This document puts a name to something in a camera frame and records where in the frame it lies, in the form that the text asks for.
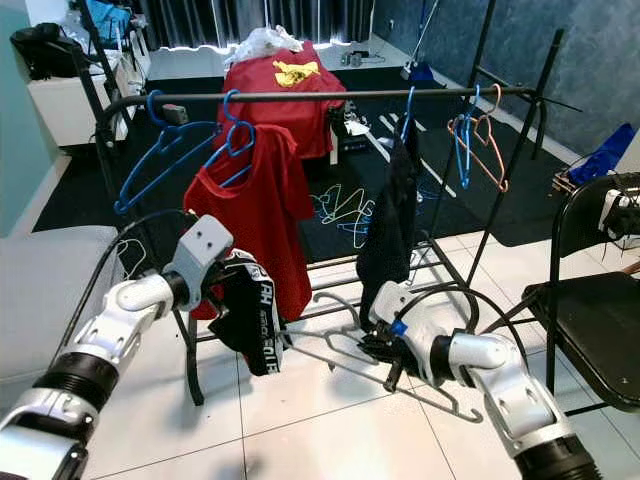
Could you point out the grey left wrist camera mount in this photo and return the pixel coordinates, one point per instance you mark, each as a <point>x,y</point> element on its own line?
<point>200,245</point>

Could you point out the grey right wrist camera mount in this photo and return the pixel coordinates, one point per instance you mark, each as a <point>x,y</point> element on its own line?
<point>395,305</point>

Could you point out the orange plastic hanger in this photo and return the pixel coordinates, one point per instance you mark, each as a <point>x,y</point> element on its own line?
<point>497,170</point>

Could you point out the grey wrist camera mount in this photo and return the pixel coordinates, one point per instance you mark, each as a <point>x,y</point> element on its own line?
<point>395,305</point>
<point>200,245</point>

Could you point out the grey metal hanger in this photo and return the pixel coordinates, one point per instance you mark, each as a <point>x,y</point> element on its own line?
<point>460,405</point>

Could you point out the blue plastic hanger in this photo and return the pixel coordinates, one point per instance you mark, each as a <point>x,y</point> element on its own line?
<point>240,145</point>
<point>165,145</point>
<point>408,110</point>
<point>465,145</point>

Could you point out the wooden crate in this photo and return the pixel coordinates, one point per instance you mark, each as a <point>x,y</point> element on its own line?
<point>563,182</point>

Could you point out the blue mop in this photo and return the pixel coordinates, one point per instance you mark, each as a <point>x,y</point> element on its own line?
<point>418,72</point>

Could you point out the black metal clothes rack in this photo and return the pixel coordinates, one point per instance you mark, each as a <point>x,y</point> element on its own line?
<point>360,95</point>

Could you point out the black shirt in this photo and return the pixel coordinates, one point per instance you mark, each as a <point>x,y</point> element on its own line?
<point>390,240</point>

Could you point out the black bag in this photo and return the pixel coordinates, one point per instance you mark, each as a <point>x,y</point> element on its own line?
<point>48,52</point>

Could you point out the blue cloth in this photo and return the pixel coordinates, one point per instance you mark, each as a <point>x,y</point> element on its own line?
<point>600,155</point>

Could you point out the grey power strip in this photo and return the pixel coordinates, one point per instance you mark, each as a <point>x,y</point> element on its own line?
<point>355,58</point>

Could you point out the red shirt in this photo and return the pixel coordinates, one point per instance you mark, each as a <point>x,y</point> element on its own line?
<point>260,200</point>

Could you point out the red cloth with yellow print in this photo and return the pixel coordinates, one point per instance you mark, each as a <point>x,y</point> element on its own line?
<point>250,80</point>

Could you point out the black shorts white lettering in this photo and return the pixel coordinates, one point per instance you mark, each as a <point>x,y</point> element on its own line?
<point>260,325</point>

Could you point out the white cabinet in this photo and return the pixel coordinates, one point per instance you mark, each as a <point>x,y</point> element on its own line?
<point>75,110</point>

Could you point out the dark pleated curtain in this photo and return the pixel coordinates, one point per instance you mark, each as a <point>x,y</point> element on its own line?
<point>230,15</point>

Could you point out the black folding chair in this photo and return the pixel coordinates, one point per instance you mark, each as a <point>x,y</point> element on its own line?
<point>600,335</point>

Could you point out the white crumpled plastic bag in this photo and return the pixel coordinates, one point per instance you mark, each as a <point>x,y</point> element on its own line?
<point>268,42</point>

